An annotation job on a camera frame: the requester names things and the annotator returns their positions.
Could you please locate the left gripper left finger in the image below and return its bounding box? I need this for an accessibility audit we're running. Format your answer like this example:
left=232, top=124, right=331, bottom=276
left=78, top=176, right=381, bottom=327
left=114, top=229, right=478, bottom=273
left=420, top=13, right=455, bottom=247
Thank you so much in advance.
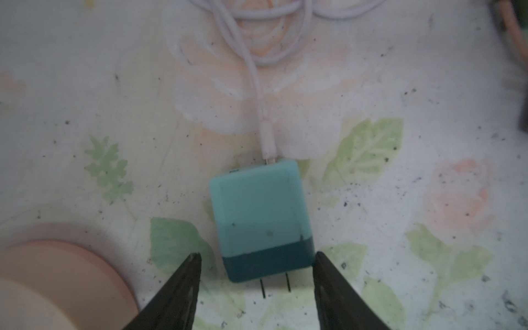
left=124, top=253, right=202, bottom=330

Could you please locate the teal charger plug white cable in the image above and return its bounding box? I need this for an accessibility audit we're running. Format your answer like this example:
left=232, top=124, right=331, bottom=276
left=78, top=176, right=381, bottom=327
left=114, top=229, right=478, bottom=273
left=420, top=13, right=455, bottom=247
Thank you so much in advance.
left=208, top=158, right=316, bottom=300

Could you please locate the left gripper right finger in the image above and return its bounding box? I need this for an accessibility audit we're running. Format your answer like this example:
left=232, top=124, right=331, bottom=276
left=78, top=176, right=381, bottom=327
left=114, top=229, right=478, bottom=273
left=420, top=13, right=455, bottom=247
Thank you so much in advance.
left=312, top=252, right=389, bottom=330

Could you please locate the round pink power strip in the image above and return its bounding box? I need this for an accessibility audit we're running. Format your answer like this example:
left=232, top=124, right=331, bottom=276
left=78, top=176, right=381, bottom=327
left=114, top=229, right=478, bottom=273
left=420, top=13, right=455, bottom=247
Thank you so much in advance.
left=1, top=240, right=139, bottom=329

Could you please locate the orange pink charging cable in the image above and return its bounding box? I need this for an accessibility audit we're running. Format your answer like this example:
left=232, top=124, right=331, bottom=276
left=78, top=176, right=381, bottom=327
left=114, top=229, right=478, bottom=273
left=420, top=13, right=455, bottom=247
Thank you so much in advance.
left=488, top=0, right=528, bottom=69

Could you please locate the white charging cable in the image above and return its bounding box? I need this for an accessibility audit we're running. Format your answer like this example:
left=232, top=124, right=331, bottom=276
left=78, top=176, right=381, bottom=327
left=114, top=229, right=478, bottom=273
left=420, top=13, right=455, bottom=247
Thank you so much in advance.
left=187, top=0, right=389, bottom=165

